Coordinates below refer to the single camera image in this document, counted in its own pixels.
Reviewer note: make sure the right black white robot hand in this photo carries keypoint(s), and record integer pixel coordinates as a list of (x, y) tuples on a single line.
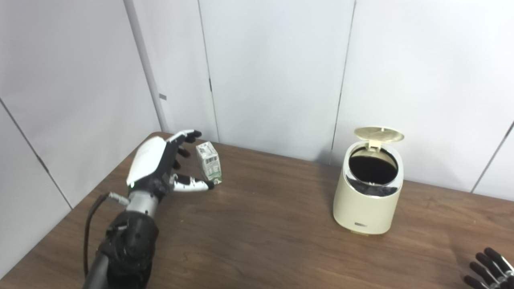
[(492, 271)]

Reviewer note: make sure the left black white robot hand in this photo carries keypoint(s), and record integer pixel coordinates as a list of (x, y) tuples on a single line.
[(148, 164)]

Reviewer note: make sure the white green milk carton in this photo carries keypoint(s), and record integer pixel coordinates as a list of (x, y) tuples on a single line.
[(211, 164)]

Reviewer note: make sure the cream-colored round bin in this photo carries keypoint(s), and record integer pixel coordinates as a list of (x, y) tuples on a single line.
[(363, 208)]

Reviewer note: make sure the cream round bin lid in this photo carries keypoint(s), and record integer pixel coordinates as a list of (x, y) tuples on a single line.
[(379, 134)]

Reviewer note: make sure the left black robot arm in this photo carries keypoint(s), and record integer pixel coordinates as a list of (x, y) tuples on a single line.
[(128, 245)]

